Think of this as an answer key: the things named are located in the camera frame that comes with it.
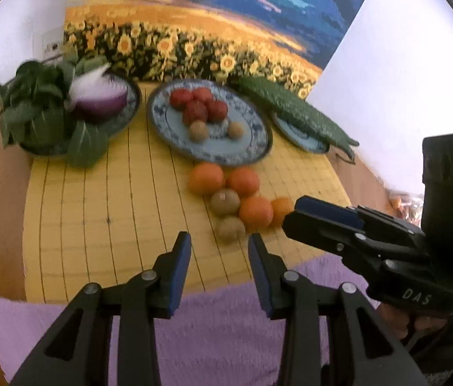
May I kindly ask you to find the right hand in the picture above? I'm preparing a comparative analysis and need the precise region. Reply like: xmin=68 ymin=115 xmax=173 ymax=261
xmin=376 ymin=303 xmax=447 ymax=340

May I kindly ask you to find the red fruit front right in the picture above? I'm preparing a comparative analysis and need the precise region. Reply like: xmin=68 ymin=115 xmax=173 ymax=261
xmin=206 ymin=99 xmax=228 ymax=123

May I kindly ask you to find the green bitter cucumber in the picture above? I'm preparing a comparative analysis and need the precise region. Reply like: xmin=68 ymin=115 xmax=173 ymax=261
xmin=233 ymin=76 xmax=360 ymax=165

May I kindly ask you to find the blue white left plate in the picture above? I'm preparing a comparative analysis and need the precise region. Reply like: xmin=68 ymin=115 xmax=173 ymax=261
xmin=20 ymin=71 xmax=143 ymax=156

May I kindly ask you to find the red fruit back right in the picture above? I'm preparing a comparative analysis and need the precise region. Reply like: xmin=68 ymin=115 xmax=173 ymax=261
xmin=192 ymin=87 xmax=213 ymax=104

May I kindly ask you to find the blue white centre plate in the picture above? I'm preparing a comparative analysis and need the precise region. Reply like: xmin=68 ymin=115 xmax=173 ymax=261
xmin=146 ymin=78 xmax=273 ymax=167

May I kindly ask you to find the yellow go board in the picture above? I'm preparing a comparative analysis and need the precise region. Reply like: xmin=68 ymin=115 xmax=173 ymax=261
xmin=22 ymin=82 xmax=352 ymax=304

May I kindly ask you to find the blue white right plate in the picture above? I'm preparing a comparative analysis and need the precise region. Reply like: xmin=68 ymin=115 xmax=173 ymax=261
xmin=270 ymin=113 xmax=330 ymax=154

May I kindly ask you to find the small orange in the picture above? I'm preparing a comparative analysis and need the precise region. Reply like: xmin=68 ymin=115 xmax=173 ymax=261
xmin=188 ymin=162 xmax=225 ymax=196

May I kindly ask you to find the purple fuzzy cloth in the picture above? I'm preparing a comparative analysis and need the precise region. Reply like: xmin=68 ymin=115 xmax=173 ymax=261
xmin=0 ymin=250 xmax=380 ymax=386

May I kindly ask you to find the halved red onion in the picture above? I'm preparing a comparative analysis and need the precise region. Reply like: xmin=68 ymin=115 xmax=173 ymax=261
xmin=66 ymin=64 xmax=128 ymax=121

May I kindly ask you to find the white wall socket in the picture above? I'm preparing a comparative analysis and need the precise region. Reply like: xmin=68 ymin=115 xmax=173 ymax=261
xmin=41 ymin=27 xmax=64 ymax=60

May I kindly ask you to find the green leafy vegetable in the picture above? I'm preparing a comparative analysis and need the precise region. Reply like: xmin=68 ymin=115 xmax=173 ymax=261
xmin=0 ymin=56 xmax=110 ymax=168

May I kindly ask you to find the red fruit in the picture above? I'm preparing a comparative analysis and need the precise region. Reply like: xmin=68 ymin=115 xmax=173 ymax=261
xmin=192 ymin=87 xmax=213 ymax=104
xmin=206 ymin=99 xmax=228 ymax=123
xmin=170 ymin=88 xmax=194 ymax=112
xmin=182 ymin=100 xmax=208 ymax=127

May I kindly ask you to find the blue white plate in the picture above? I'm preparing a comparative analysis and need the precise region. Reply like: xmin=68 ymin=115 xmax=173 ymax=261
xmin=270 ymin=113 xmax=330 ymax=154
xmin=146 ymin=78 xmax=273 ymax=167
xmin=20 ymin=71 xmax=143 ymax=156

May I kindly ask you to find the kiwi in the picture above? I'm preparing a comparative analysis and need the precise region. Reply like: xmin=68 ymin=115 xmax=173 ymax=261
xmin=227 ymin=122 xmax=245 ymax=140
xmin=189 ymin=120 xmax=209 ymax=143
xmin=216 ymin=216 xmax=246 ymax=243
xmin=210 ymin=188 xmax=240 ymax=216

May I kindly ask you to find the red fruit back left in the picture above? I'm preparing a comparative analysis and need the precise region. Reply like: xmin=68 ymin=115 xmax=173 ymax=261
xmin=170 ymin=88 xmax=194 ymax=112

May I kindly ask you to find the sunflower field painting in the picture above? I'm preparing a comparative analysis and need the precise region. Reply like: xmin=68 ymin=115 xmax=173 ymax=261
xmin=63 ymin=0 xmax=364 ymax=98

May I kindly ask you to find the large orange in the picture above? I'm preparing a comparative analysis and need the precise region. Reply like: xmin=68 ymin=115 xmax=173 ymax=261
xmin=271 ymin=197 xmax=294 ymax=227

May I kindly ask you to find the red fruit front left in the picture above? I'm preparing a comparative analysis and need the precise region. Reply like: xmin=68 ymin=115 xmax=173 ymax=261
xmin=182 ymin=100 xmax=208 ymax=127

